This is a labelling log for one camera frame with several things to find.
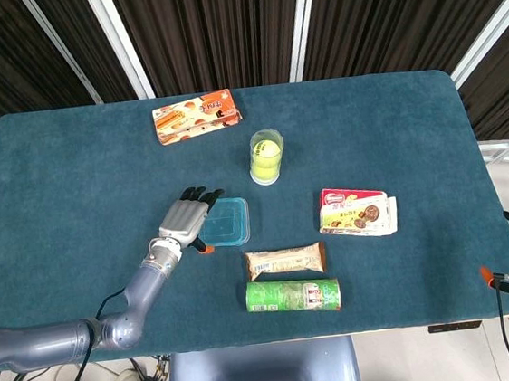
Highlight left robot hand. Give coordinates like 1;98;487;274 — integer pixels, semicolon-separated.
153;183;233;260

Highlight blue plastic container lid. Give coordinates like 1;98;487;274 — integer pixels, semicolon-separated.
195;195;254;252

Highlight yellow tennis ball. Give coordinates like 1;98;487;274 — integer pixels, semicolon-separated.
250;135;284;167
250;158;283;185

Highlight black table control panel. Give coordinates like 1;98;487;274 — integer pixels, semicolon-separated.
427;319;484;334

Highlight orange biscuit box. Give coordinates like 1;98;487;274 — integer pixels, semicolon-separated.
150;87;245;148

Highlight teal table cloth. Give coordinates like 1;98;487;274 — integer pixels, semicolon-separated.
0;60;509;374

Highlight beige snack wrapper packet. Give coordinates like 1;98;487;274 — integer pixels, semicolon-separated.
243;241;329;282

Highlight clear tennis ball tube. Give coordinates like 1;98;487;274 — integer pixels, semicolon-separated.
245;127;289;187

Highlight green chip can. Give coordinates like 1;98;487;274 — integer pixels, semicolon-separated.
244;271;343;321

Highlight red and cream cookie box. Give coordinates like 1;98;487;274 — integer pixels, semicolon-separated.
314;180;401;243

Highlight blue robot torso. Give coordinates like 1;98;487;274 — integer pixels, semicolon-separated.
161;333;363;381

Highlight dark brown curtain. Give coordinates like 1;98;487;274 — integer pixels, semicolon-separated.
0;0;509;195

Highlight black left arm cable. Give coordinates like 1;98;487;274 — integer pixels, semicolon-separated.
28;288;137;381

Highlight black power plug cables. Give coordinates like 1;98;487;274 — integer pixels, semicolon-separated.
138;353;173;381

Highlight wide white frame post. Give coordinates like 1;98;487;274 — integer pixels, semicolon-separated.
83;0;157;104

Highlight thin grey frame post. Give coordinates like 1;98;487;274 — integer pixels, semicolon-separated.
20;0;104;111

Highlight slanted white frame beam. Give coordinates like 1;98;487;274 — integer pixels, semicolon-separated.
442;0;509;91

